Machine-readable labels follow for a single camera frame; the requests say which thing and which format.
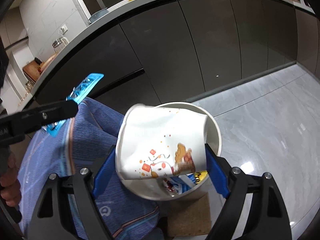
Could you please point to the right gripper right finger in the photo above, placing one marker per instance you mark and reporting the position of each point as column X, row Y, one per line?
column 267, row 217

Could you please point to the white cartoon paper cup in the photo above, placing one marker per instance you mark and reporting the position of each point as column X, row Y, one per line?
column 157, row 142

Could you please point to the person's left hand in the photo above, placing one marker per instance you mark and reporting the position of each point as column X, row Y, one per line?
column 11, row 192

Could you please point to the wooden cutting board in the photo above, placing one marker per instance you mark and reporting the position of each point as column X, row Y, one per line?
column 32, row 70

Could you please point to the pink bowl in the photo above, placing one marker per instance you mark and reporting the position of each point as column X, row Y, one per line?
column 46, row 63

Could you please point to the blue foil wrapper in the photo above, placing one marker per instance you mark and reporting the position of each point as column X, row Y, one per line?
column 78, row 94

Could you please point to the blue white cartoon wrapper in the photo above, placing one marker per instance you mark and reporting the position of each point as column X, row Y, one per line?
column 180, row 184

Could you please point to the white round trash bin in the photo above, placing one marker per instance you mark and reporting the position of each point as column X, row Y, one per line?
column 152, row 189

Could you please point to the grey dish tray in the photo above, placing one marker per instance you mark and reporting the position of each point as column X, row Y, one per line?
column 97, row 15

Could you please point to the blue patterned tablecloth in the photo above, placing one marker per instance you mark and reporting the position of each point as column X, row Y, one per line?
column 81, row 140

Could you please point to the brown cork mat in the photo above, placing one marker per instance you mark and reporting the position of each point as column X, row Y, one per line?
column 189, row 218

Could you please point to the glass kettle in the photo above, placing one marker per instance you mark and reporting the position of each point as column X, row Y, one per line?
column 62, row 41

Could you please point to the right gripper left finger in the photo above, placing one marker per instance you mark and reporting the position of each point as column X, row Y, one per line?
column 52, row 217

